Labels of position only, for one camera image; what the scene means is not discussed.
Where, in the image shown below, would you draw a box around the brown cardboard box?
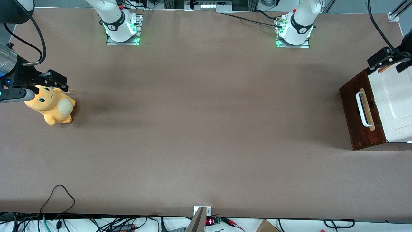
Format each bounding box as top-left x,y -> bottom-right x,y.
256,219 -> 281,232

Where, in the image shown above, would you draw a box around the white cabinet with brown base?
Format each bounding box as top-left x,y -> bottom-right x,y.
340,63 -> 412,151

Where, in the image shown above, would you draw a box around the brown wooden drawer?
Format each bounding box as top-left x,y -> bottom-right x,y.
339,69 -> 387,151

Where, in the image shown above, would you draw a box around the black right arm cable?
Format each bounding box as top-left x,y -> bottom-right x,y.
22,14 -> 47,66
3,22 -> 43,57

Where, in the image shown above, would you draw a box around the white light bar device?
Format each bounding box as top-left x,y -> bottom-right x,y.
185,0 -> 232,12

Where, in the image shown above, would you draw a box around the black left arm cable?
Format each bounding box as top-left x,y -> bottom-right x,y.
366,0 -> 412,59

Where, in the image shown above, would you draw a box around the black cable on table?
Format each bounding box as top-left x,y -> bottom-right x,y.
255,9 -> 281,20
221,12 -> 284,29

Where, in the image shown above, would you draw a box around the black coiled cable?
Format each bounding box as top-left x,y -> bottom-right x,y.
323,218 -> 355,229

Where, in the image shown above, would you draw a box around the aluminium frame profile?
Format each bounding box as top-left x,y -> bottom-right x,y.
387,0 -> 412,22

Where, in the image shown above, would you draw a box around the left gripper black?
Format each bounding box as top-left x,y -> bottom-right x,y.
367,34 -> 412,70

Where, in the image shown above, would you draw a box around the black looped cable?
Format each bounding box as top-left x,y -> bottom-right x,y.
40,184 -> 75,232

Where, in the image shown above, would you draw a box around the orange plush toy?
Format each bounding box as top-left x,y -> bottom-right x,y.
24,84 -> 76,127

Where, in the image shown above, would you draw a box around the black power adapter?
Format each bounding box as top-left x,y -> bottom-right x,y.
111,224 -> 136,232

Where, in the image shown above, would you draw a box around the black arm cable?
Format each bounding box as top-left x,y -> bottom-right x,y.
3,22 -> 43,57
366,0 -> 412,59
22,14 -> 47,66

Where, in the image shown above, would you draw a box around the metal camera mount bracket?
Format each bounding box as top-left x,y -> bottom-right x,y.
185,206 -> 212,232

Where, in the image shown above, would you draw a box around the light wooden handle backplate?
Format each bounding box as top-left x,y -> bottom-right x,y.
359,88 -> 376,131

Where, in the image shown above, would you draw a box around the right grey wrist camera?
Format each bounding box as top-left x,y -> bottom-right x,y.
0,88 -> 35,103

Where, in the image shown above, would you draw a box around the red and black clip leads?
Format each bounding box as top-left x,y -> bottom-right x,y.
221,217 -> 246,232

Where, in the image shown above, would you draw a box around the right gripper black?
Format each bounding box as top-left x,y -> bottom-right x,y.
2,58 -> 69,93

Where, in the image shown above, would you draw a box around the white drawer handle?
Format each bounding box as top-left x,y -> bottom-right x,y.
355,92 -> 374,128

